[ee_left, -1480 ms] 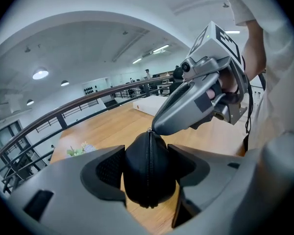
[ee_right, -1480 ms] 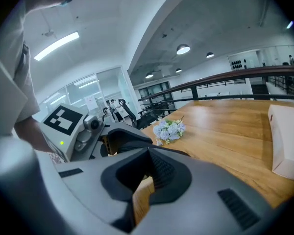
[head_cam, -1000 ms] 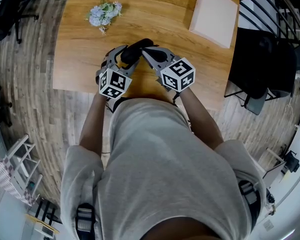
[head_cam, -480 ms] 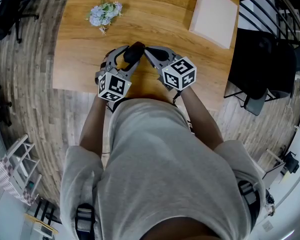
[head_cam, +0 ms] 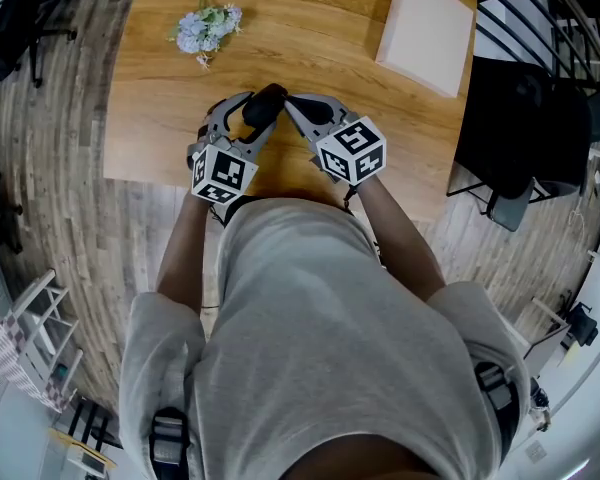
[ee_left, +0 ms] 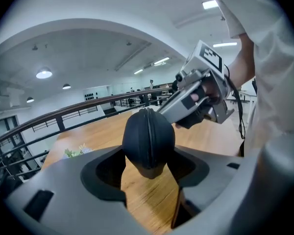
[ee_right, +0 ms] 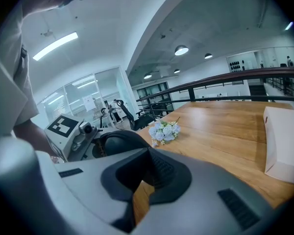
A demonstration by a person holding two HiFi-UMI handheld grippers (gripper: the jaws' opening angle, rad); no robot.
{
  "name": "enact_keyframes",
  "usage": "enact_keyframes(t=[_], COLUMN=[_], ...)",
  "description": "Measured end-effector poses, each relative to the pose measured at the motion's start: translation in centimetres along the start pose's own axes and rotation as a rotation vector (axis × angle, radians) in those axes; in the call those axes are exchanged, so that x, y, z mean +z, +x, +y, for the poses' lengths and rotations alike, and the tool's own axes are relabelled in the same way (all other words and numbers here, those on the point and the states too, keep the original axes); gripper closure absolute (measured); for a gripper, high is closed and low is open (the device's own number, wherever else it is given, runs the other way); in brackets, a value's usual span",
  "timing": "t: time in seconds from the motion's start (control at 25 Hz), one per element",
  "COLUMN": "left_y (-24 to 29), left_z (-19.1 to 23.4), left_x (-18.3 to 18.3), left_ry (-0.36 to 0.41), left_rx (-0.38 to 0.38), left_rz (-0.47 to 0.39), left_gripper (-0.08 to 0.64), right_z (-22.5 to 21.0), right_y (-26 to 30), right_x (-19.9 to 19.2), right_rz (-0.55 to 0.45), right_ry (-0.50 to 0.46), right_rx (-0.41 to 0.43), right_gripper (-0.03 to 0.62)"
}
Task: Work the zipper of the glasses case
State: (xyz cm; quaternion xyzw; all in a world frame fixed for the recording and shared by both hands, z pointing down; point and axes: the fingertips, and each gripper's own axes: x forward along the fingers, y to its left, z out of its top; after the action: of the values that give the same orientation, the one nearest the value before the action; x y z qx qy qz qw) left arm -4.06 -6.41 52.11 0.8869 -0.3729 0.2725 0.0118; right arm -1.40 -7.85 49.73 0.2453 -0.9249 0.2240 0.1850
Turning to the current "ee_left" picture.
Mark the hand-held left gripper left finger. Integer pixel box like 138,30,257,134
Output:
3,145,151,235

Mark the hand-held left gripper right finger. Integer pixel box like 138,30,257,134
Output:
168,145,253,230

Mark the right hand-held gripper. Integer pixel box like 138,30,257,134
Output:
156,40,235,125

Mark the black zippered pouch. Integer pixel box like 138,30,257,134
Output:
122,108,176,180

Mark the person's right forearm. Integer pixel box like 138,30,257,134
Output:
226,32,257,89

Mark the person's right hand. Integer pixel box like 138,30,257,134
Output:
175,80,222,130

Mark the pale blue flower bouquet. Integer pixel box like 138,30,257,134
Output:
64,143,94,159

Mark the black railing wooden handrail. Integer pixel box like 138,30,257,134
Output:
0,87,174,198

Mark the person's white t-shirt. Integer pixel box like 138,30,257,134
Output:
210,0,294,156

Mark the thin black cable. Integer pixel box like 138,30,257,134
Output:
224,64,246,140

